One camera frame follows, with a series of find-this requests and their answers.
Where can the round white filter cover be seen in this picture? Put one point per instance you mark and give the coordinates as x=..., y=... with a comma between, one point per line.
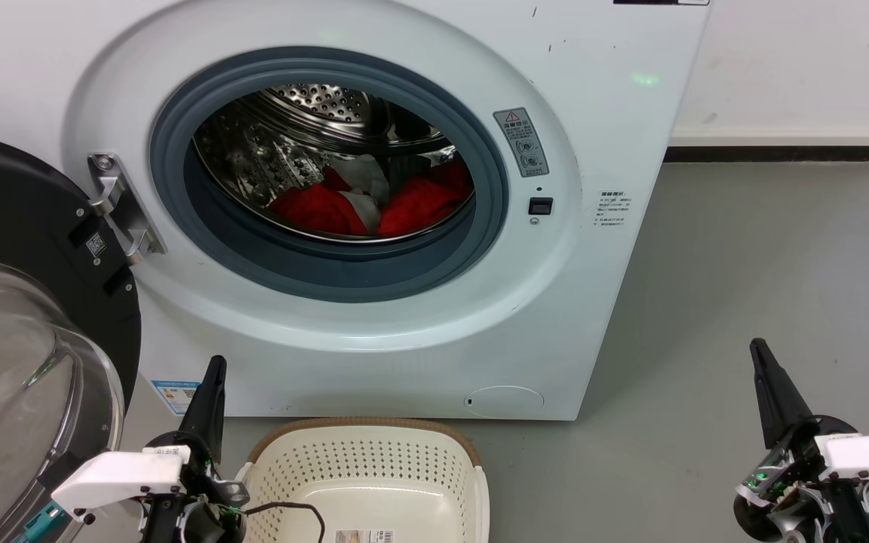
x=505, y=402

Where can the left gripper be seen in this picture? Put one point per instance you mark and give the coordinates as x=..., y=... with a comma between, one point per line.
x=208, y=520

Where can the silver metal door hinge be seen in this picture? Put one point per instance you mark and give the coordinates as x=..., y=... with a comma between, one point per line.
x=124, y=211

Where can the grey warning sticker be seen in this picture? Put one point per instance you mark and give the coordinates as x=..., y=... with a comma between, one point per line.
x=521, y=142

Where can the small printed text label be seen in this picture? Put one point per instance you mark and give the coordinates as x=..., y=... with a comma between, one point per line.
x=612, y=210

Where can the white printed barcode label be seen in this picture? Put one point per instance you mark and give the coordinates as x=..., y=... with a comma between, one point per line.
x=363, y=537

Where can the teal connector plug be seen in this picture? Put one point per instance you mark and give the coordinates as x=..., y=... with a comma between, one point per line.
x=41, y=522

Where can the black door latch socket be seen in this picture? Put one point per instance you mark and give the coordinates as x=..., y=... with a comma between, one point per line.
x=541, y=206

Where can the grey rubber door gasket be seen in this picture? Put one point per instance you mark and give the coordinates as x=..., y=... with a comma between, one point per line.
x=314, y=273

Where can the washing machine door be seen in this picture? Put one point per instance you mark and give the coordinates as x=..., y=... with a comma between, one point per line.
x=12, y=204

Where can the white front-load washing machine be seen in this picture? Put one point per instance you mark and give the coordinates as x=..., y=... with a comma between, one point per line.
x=593, y=302

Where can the blue energy label sticker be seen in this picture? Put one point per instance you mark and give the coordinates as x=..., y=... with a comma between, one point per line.
x=176, y=396

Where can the cream perforated laundry basket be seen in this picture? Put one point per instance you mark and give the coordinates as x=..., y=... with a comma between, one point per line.
x=374, y=467

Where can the QR code door sticker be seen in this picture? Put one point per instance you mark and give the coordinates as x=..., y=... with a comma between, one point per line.
x=96, y=245

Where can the black baseboard strip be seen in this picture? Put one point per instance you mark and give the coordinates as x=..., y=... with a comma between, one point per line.
x=774, y=154

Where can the stainless steel washing machine drum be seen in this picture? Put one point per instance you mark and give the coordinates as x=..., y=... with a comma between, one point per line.
x=268, y=158

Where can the red jacket with white stripes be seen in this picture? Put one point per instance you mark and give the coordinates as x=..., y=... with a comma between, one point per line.
x=314, y=210

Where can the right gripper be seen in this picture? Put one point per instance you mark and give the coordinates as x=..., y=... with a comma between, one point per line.
x=781, y=490

